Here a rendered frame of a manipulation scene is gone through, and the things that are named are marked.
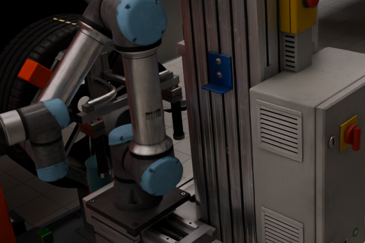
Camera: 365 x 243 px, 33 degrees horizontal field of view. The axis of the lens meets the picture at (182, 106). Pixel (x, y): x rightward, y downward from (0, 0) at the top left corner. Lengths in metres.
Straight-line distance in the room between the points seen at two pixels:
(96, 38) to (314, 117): 0.57
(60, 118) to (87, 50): 0.21
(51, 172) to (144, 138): 0.25
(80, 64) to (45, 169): 0.28
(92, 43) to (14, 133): 0.31
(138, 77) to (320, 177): 0.48
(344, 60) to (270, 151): 0.31
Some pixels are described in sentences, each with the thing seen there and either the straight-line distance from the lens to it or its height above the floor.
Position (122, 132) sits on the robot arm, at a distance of 1.72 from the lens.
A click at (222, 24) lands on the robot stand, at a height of 1.36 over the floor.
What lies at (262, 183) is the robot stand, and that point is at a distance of 1.55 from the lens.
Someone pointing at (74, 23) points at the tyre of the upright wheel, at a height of 1.18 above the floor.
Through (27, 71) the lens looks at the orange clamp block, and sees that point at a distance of 2.13.
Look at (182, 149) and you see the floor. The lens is 3.77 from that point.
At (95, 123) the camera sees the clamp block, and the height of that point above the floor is 0.95.
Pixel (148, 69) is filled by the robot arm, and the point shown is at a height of 1.28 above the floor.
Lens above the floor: 1.81
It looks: 25 degrees down
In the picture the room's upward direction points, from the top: 6 degrees counter-clockwise
